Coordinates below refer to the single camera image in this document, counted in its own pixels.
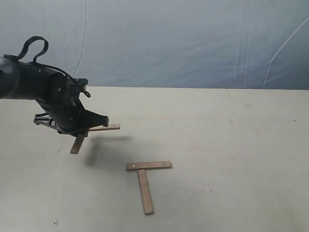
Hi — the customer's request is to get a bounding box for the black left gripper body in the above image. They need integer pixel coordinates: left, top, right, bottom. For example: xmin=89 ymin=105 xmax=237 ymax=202
xmin=33 ymin=77 xmax=90 ymax=136

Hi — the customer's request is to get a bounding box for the angled wooden stick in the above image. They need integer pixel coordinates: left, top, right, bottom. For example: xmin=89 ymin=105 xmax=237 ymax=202
xmin=70 ymin=134 xmax=84 ymax=154

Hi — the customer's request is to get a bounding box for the horizontal wooden stick with holes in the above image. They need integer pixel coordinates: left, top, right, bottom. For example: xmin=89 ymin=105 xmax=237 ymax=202
xmin=126 ymin=160 xmax=172 ymax=171

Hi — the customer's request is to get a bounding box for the vertical wooden stick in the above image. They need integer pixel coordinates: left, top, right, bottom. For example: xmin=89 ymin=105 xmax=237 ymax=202
xmin=137 ymin=169 xmax=154 ymax=215

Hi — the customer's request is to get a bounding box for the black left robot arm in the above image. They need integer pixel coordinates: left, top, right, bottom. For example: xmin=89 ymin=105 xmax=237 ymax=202
xmin=0 ymin=56 xmax=109 ymax=137

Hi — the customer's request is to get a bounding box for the grey fabric backdrop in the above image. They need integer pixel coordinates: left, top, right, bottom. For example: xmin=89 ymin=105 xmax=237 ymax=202
xmin=0 ymin=0 xmax=309 ymax=89

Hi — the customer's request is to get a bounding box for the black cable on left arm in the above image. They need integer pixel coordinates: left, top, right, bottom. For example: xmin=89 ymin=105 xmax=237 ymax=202
xmin=16 ymin=36 xmax=91 ymax=98

